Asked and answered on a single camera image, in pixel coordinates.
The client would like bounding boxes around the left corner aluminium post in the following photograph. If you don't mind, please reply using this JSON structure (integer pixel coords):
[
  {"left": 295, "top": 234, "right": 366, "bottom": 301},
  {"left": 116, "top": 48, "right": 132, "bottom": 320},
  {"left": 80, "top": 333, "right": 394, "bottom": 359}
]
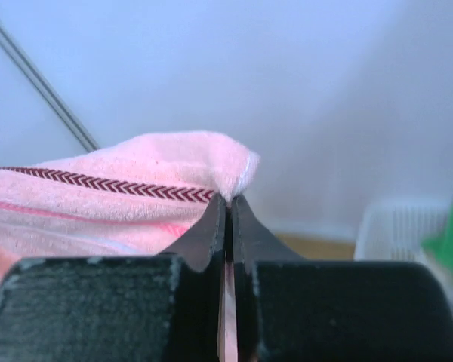
[{"left": 0, "top": 21, "right": 100, "bottom": 152}]

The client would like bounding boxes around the white plastic basket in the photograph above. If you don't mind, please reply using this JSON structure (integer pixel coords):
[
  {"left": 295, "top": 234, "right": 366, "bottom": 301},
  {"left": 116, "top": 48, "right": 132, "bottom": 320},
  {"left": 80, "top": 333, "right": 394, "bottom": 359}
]
[{"left": 354, "top": 198, "right": 453, "bottom": 265}]

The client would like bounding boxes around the pink towel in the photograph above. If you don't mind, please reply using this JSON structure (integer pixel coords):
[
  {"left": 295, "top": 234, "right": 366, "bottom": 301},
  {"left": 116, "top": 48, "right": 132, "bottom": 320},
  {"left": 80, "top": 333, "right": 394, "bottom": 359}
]
[{"left": 0, "top": 130, "right": 261, "bottom": 362}]

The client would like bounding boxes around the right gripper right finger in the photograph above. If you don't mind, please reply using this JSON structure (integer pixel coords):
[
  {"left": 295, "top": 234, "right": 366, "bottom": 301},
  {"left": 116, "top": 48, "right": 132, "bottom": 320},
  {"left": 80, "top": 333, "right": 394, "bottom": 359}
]
[{"left": 230, "top": 196, "right": 453, "bottom": 361}]

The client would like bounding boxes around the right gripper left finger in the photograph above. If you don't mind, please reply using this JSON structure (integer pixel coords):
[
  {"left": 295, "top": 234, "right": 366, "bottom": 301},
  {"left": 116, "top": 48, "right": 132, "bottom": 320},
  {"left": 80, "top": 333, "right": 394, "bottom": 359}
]
[{"left": 0, "top": 195, "right": 227, "bottom": 361}]

